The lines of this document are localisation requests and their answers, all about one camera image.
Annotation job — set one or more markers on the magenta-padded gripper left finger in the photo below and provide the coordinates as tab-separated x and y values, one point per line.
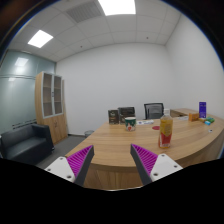
74	163

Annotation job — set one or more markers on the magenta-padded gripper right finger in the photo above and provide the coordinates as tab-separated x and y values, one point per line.
150	163

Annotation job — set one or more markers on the orange drink bottle white cap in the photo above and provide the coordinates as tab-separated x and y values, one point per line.
165	131

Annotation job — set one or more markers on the grey waste bin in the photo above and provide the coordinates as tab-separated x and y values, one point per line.
89	133

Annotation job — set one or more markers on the white leaflet with coloured print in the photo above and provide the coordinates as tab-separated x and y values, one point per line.
145	122

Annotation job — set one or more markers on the green and red printed mug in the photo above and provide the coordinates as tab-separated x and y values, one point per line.
130	124

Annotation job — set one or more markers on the black mesh office chair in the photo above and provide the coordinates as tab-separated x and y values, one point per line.
153	111

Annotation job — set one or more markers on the black leather sofa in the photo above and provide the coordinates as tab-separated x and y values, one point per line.
25	143

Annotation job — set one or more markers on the black slatted box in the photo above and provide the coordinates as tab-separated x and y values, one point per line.
126	111

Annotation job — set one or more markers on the dark brown upright box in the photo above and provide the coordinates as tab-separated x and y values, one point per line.
113	117

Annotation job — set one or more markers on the wooden side desk with drawers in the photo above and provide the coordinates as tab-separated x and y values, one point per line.
181	112

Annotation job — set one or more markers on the wooden shelf unit glass doors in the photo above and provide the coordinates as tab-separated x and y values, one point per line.
50	106

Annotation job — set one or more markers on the orange box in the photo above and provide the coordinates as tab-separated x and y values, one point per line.
193	116

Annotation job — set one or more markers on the small blue box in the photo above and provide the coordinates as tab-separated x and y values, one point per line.
207	123

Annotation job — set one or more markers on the small green box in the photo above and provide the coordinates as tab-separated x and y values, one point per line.
210	119

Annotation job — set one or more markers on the tall purple box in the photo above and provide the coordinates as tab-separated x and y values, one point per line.
202	110

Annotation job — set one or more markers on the small square ceiling light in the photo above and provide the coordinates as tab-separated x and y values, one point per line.
40	38

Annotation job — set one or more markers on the large square ceiling light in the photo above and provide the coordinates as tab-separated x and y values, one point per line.
117	6

